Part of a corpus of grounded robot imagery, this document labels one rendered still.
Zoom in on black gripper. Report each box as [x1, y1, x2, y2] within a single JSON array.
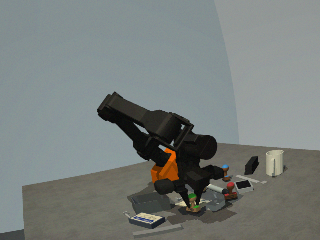
[[154, 157, 225, 208]]

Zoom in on wooden pass stamp with green knob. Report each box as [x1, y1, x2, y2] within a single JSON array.
[[186, 193, 201, 215]]

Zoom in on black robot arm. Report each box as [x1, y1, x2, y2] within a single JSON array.
[[97, 92, 218, 191]]

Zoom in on cream mug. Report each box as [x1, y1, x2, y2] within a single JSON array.
[[266, 150, 284, 176]]

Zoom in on black ink pad in grey tin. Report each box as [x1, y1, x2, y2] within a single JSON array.
[[234, 179, 254, 194]]

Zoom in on cream paper card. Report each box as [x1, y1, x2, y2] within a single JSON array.
[[175, 199, 211, 209]]

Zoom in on red-handled rubber stamp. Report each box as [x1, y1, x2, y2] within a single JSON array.
[[224, 182, 237, 202]]

